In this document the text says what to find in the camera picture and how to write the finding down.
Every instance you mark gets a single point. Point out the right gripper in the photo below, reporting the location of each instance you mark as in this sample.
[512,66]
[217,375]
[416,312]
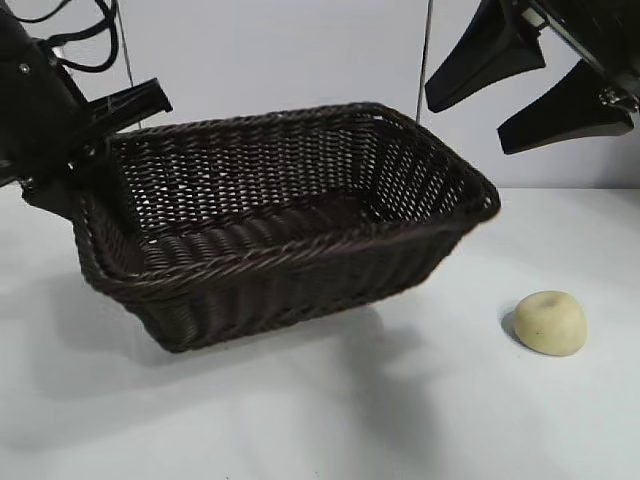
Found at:
[607,42]

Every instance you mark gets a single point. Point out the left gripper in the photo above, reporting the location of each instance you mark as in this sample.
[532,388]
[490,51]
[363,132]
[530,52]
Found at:
[40,110]

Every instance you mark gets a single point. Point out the dark brown wicker basket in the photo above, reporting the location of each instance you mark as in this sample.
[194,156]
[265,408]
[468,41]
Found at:
[300,280]

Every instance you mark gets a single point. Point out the pale yellow egg yolk pastry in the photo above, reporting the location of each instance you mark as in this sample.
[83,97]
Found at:
[550,322]

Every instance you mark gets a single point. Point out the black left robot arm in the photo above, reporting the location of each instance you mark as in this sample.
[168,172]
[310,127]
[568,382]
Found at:
[12,22]

